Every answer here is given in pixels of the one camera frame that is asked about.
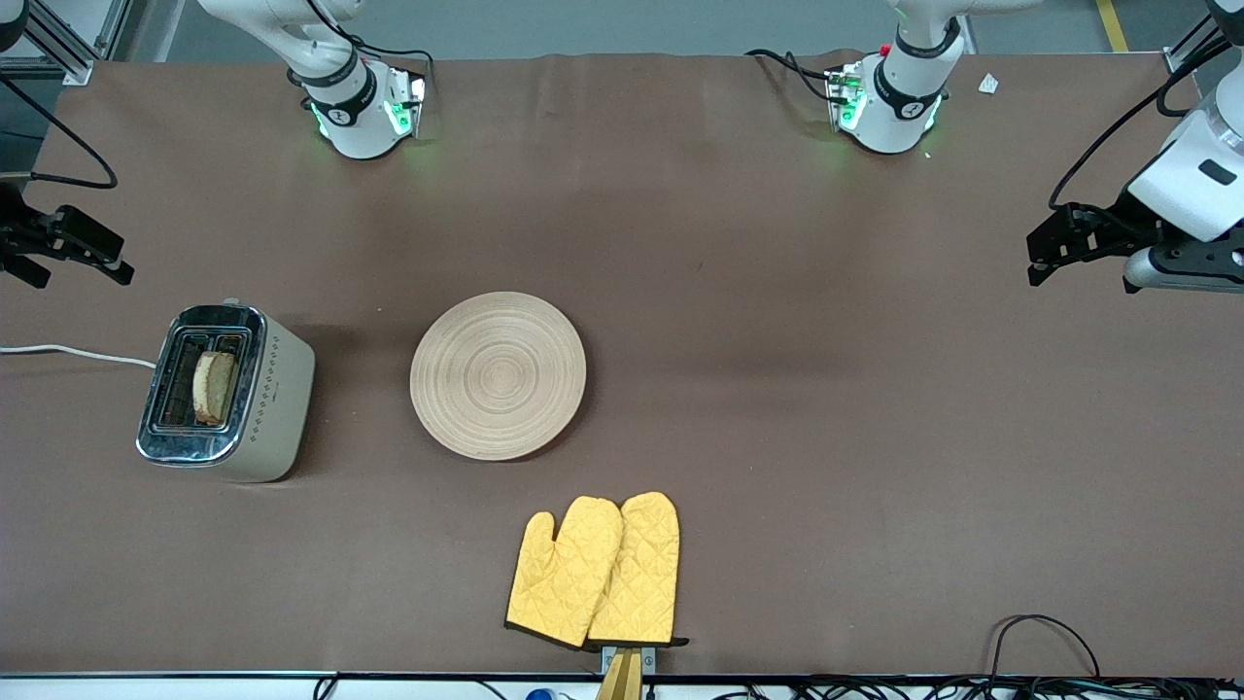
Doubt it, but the white toaster power cable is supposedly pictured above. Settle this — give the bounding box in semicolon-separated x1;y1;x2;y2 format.
0;344;158;370

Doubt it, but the round wooden plate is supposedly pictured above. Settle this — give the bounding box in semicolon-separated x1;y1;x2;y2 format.
409;292;587;462

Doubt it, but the black left base cable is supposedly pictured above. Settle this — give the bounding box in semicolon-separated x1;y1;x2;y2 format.
746;49;839;103

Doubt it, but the black looped cable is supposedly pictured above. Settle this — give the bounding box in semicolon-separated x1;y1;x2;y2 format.
989;614;1102;682

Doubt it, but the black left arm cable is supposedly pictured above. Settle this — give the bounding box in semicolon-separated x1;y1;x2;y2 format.
1048;39;1244;210

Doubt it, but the brown toast slice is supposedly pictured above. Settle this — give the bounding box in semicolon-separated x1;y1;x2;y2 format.
191;351;239;427

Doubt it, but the aluminium frame profile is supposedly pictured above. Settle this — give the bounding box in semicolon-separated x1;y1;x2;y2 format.
1161;15;1244;74
0;0;132;87

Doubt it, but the chrome and cream toaster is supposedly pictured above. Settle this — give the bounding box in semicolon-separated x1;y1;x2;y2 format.
136;298;317;484

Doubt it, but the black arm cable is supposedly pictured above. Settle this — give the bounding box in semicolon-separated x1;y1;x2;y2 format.
0;76;119;191
1048;39;1244;210

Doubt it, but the yellow quilted oven mitt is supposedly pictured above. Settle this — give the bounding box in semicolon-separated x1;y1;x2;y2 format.
504;496;624;650
586;491;691;648

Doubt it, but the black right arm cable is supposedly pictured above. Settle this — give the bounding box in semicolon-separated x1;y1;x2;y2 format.
0;76;119;191

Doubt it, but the brown table cover mat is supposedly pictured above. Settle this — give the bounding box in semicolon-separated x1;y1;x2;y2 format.
0;51;1244;677

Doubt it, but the black cable bundle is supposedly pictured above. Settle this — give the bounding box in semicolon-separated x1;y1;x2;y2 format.
719;678;1244;700

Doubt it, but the wooden stick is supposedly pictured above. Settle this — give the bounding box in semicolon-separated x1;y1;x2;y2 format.
595;649;644;700

